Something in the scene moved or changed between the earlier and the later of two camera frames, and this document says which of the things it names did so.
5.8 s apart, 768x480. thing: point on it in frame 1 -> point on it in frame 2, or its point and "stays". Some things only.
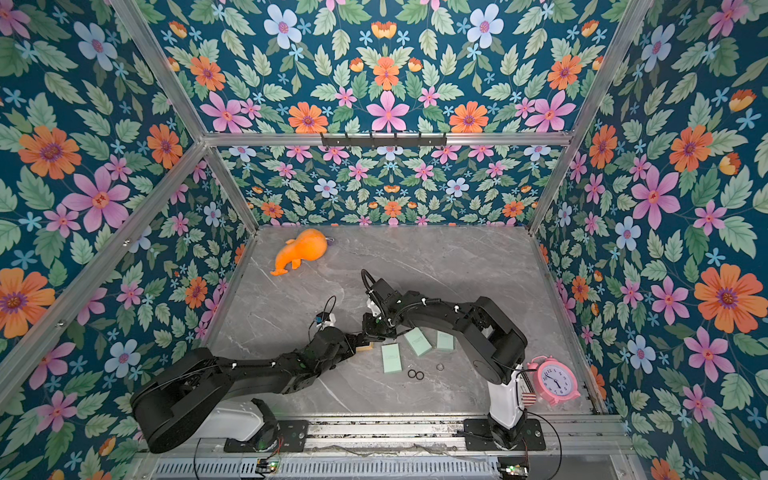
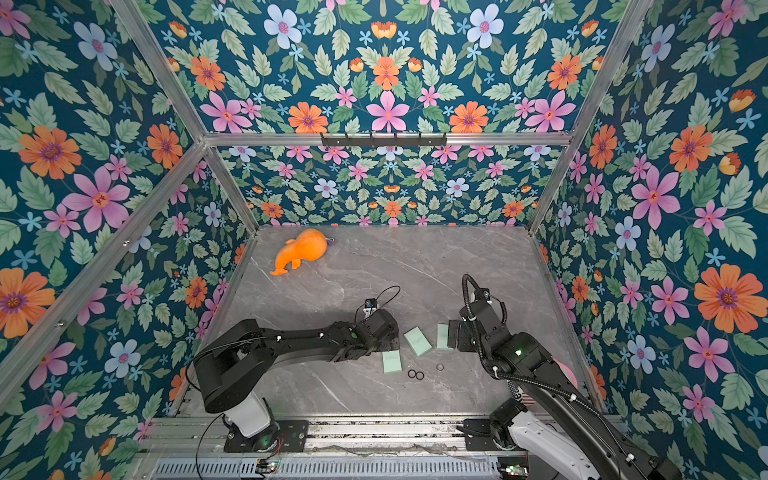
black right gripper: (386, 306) -> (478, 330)
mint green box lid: (391, 358) stays
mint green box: (444, 341) stays
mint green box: (418, 340) stays
